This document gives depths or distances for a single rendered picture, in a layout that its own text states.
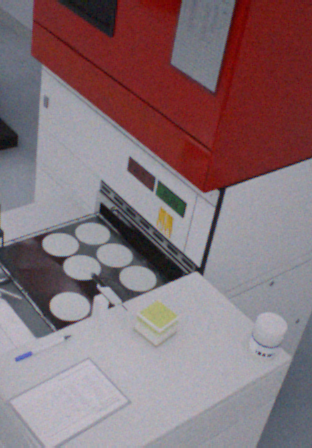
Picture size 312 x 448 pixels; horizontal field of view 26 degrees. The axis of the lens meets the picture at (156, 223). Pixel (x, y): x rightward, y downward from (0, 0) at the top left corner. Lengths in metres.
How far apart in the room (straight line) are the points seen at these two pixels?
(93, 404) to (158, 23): 0.86
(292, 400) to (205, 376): 1.37
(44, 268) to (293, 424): 1.36
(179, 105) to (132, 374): 0.62
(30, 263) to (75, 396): 0.50
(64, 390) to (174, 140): 0.63
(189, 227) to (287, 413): 1.26
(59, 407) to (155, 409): 0.20
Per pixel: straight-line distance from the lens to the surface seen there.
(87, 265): 1.83
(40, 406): 1.42
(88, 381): 1.46
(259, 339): 1.55
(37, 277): 1.78
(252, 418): 1.72
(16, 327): 1.68
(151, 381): 1.49
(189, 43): 1.53
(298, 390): 2.91
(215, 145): 1.53
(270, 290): 2.17
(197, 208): 1.70
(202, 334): 1.61
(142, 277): 1.82
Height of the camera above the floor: 2.10
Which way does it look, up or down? 37 degrees down
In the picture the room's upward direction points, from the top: 11 degrees clockwise
